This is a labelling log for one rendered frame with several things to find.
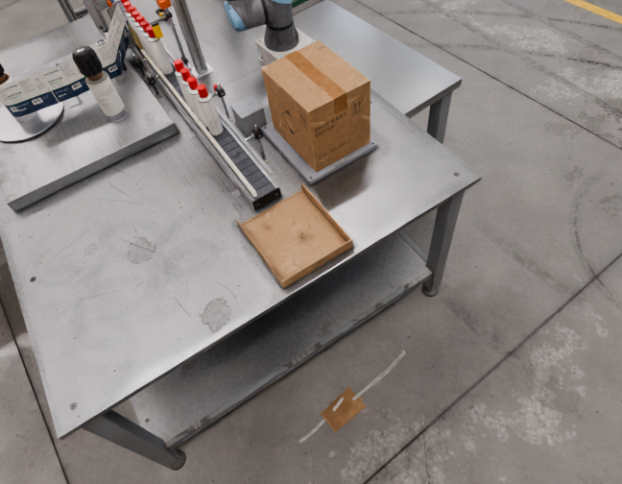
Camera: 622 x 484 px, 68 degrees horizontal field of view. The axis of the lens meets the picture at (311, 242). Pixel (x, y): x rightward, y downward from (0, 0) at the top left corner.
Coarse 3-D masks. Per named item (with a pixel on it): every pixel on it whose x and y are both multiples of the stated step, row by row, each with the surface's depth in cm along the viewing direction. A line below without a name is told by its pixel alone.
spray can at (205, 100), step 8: (200, 88) 159; (200, 96) 162; (208, 96) 162; (200, 104) 164; (208, 104) 163; (208, 112) 166; (216, 112) 168; (208, 120) 169; (216, 120) 170; (208, 128) 173; (216, 128) 172
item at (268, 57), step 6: (300, 36) 201; (306, 36) 200; (258, 42) 200; (300, 42) 198; (306, 42) 198; (312, 42) 197; (258, 48) 202; (264, 48) 197; (294, 48) 196; (300, 48) 196; (264, 54) 201; (270, 54) 196; (276, 54) 195; (282, 54) 194; (264, 60) 205; (270, 60) 200
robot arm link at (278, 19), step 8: (264, 0) 179; (272, 0) 179; (280, 0) 179; (288, 0) 181; (264, 8) 180; (272, 8) 181; (280, 8) 182; (288, 8) 184; (272, 16) 183; (280, 16) 184; (288, 16) 186; (272, 24) 188; (280, 24) 187; (288, 24) 189
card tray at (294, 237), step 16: (304, 192) 161; (272, 208) 158; (288, 208) 157; (304, 208) 157; (320, 208) 155; (240, 224) 151; (256, 224) 155; (272, 224) 154; (288, 224) 154; (304, 224) 153; (320, 224) 152; (336, 224) 148; (256, 240) 151; (272, 240) 150; (288, 240) 150; (304, 240) 149; (320, 240) 149; (336, 240) 148; (352, 240) 144; (272, 256) 147; (288, 256) 146; (304, 256) 146; (320, 256) 145; (272, 272) 144; (288, 272) 143; (304, 272) 140
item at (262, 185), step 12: (180, 96) 191; (228, 132) 176; (228, 144) 172; (228, 156) 168; (240, 156) 168; (240, 168) 164; (252, 168) 164; (240, 180) 161; (252, 180) 160; (264, 180) 160; (264, 192) 157
